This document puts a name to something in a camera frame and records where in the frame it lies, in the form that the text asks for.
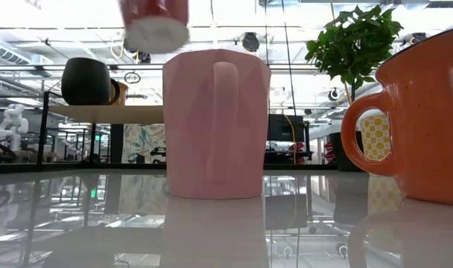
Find black hanging cable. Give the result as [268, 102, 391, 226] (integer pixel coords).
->
[280, 0, 298, 116]

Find wooden shelf black frame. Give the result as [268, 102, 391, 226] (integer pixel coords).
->
[36, 91, 164, 170]

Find red mug white inside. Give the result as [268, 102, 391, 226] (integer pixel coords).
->
[118, 0, 190, 54]

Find black monitor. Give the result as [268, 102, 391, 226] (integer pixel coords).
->
[267, 113, 306, 143]

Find grey ceiling air duct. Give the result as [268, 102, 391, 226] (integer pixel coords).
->
[0, 36, 55, 67]

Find yellow background cable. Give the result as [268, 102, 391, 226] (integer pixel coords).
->
[284, 115, 298, 165]

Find black pillar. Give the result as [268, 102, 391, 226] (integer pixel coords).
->
[109, 124, 124, 165]

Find orange speckled mug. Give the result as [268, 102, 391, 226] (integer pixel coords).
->
[340, 25, 453, 207]

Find black wire loop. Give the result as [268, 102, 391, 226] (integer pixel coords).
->
[123, 71, 142, 85]

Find colourful mural panel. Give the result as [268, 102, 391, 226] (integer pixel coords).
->
[121, 124, 167, 165]

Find pink faceted mug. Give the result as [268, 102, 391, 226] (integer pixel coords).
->
[161, 48, 272, 200]

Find mustard yellow mug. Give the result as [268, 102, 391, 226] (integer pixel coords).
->
[114, 81, 129, 106]

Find white robot figure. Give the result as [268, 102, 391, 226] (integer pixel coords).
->
[0, 103, 30, 152]

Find green potted plant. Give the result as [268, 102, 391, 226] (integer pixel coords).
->
[303, 4, 405, 173]

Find round black mug red inside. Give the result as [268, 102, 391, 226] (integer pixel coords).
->
[61, 57, 121, 106]

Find white mug yellow dots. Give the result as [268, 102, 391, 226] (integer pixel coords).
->
[359, 113, 393, 162]

